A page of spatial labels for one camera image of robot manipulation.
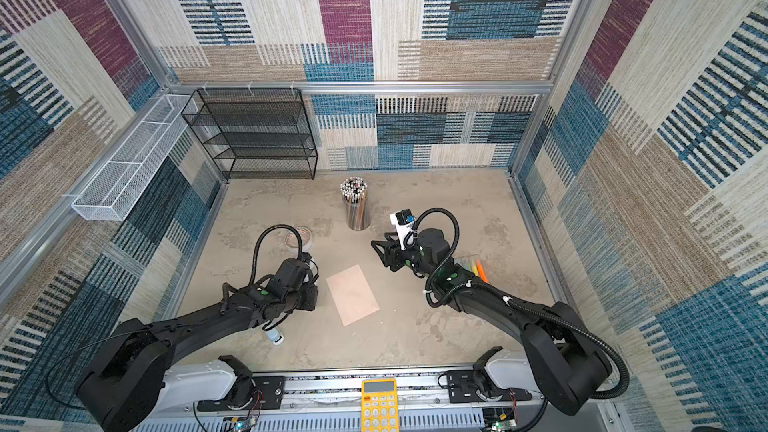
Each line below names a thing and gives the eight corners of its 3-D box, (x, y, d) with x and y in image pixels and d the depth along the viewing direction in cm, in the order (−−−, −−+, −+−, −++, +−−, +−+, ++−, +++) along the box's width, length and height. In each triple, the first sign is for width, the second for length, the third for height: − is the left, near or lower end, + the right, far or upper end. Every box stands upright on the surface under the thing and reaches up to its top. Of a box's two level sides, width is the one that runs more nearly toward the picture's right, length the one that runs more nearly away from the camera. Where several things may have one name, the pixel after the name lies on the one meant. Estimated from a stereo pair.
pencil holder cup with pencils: (346, 230, 106) (339, 194, 91) (348, 213, 110) (341, 176, 96) (371, 230, 106) (367, 194, 91) (371, 213, 110) (368, 176, 96)
